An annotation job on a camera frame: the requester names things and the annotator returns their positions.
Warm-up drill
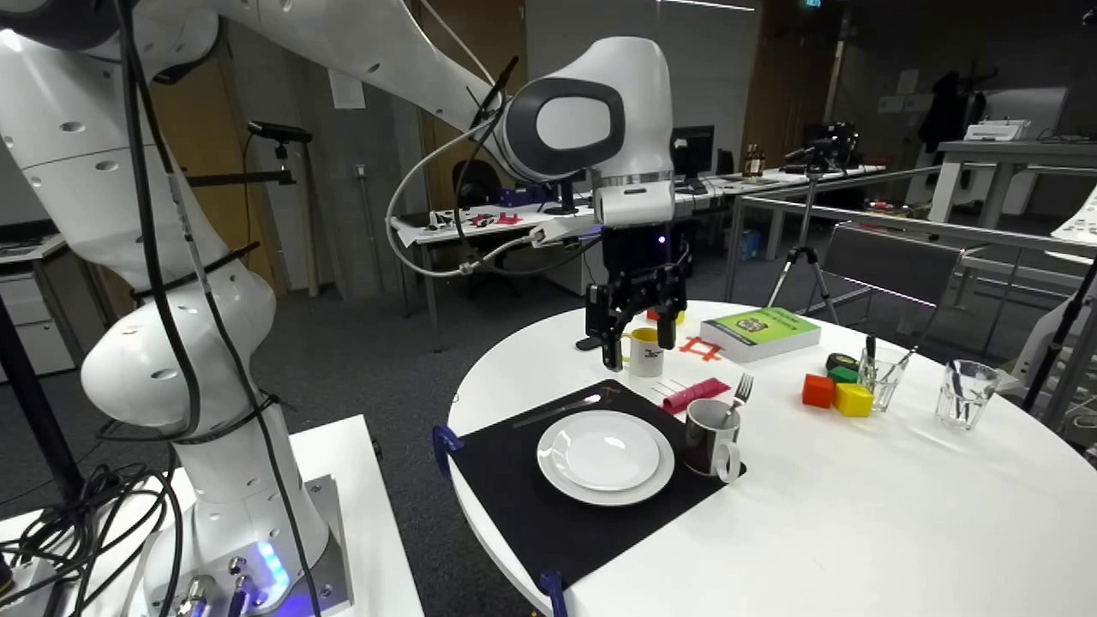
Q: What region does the metal spoon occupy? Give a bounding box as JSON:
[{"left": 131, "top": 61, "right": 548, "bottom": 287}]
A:
[{"left": 724, "top": 370, "right": 756, "bottom": 431}]

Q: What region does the gray panel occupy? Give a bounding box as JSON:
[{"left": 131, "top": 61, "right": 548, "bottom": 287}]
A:
[{"left": 820, "top": 218, "right": 966, "bottom": 346}]

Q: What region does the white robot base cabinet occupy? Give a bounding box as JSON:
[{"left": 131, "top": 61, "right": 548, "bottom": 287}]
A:
[{"left": 0, "top": 412, "right": 426, "bottom": 617}]

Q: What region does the white round plate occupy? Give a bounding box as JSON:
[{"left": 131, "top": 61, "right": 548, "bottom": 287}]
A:
[{"left": 530, "top": 407, "right": 677, "bottom": 512}]

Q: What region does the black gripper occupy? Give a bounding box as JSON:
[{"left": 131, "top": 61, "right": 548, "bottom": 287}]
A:
[{"left": 581, "top": 224, "right": 694, "bottom": 373}]

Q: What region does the black placemat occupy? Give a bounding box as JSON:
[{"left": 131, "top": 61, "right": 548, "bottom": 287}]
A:
[{"left": 442, "top": 376, "right": 750, "bottom": 594}]

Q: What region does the black computer monitor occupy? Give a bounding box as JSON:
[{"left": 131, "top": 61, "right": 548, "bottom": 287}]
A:
[{"left": 672, "top": 125, "right": 720, "bottom": 190}]

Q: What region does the yellow and white mug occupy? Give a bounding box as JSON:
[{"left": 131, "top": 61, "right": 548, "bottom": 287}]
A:
[{"left": 624, "top": 326, "right": 672, "bottom": 380}]

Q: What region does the light gray wrist cable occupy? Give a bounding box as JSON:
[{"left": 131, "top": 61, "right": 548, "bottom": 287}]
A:
[{"left": 380, "top": 105, "right": 602, "bottom": 280}]

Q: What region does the black slanted pole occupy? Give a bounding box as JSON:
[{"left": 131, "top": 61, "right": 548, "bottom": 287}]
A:
[{"left": 1017, "top": 254, "right": 1097, "bottom": 418}]

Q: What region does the green block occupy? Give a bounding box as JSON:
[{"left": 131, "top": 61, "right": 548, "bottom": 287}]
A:
[{"left": 824, "top": 352, "right": 862, "bottom": 388}]

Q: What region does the black camera on tripod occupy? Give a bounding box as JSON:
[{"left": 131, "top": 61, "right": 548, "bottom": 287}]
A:
[{"left": 780, "top": 116, "right": 867, "bottom": 177}]

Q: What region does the green book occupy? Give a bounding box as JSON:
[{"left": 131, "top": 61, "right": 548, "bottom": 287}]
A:
[{"left": 694, "top": 305, "right": 827, "bottom": 366}]

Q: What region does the black office chair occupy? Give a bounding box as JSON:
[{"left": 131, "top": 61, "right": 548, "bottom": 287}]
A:
[{"left": 445, "top": 156, "right": 512, "bottom": 279}]

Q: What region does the blue tape strip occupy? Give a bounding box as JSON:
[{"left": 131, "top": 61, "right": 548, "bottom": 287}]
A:
[
  {"left": 428, "top": 421, "right": 464, "bottom": 462},
  {"left": 538, "top": 574, "right": 573, "bottom": 617}
]

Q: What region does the black camera tripod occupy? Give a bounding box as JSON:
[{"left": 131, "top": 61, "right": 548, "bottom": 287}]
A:
[{"left": 760, "top": 166, "right": 878, "bottom": 337}]

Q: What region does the aluminium frame railing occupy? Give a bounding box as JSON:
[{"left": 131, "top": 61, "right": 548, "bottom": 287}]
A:
[{"left": 731, "top": 166, "right": 1097, "bottom": 346}]

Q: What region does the white background table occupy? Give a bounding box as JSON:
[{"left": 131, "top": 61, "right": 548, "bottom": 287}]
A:
[{"left": 924, "top": 134, "right": 1097, "bottom": 228}]

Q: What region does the red cube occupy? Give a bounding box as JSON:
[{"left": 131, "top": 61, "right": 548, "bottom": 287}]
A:
[{"left": 797, "top": 370, "right": 840, "bottom": 412}]

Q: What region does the black cable bundle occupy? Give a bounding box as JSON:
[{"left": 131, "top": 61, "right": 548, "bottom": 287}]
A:
[{"left": 0, "top": 456, "right": 190, "bottom": 617}]

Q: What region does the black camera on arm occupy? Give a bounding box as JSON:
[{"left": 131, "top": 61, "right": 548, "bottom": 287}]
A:
[{"left": 181, "top": 116, "right": 323, "bottom": 212}]

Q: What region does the clear drinking glass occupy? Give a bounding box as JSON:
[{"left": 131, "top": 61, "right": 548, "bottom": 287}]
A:
[{"left": 931, "top": 356, "right": 1000, "bottom": 434}]

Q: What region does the long white office desk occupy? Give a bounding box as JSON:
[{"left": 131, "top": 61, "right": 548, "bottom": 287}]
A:
[{"left": 382, "top": 166, "right": 888, "bottom": 337}]

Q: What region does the yellow cube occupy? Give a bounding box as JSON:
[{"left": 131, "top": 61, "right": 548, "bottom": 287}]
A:
[{"left": 834, "top": 380, "right": 878, "bottom": 421}]

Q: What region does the clear glass with pens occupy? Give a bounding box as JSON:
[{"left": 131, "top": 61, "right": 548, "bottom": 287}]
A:
[{"left": 857, "top": 332, "right": 921, "bottom": 418}]

